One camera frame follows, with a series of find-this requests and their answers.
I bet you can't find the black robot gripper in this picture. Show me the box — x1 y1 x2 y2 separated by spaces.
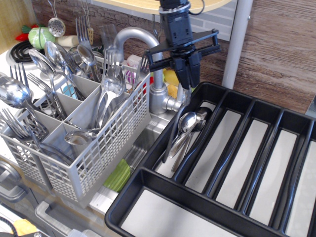
146 7 221 89

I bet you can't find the small metal spoon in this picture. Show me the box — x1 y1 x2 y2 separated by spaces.
161 83 192 164

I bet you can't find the large spoon centre basket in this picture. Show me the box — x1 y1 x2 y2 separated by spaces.
95 63 125 129

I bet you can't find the metal spoon back compartment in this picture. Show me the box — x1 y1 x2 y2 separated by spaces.
78 45 101 83

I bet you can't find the black cutlery tray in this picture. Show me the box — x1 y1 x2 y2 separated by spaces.
105 82 316 237

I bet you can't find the metal spoon lying in basket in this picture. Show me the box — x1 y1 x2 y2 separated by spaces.
64 128 100 145

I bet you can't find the grey plastic cutlery basket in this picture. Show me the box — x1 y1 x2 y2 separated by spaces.
1 75 151 207

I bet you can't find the tall metal spoon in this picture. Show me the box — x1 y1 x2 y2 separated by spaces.
29 49 67 119

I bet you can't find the large metal spoon left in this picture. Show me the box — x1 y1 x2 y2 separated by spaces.
0 76 48 134

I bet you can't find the yellow toy fruit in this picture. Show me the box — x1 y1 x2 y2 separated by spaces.
163 70 179 86

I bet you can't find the metal forks bundle centre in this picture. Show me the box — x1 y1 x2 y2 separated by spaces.
130 55 149 92

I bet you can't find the silver toy faucet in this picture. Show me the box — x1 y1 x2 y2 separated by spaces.
112 26 190 115

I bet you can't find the metal sink basin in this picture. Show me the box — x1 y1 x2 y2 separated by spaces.
124 111 175 173

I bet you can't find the wooden round shelf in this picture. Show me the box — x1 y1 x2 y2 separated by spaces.
92 0 231 15

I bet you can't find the grey metal pole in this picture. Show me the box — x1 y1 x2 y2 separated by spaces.
222 0 253 89

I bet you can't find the metal fork upright back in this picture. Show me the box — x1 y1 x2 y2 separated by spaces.
76 16 92 51

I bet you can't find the slotted metal ladle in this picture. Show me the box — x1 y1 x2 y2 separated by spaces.
47 0 66 38

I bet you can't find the green toy cabbage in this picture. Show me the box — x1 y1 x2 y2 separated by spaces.
28 27 56 49

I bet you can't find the metal fork left back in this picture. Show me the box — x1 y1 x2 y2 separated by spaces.
9 63 30 89

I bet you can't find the red toy pepper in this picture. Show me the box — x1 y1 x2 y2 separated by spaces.
15 24 40 41

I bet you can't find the black stove burner coil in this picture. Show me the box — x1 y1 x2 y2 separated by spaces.
10 40 33 63

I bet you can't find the metal fork front left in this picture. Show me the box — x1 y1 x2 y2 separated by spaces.
0 108 47 158

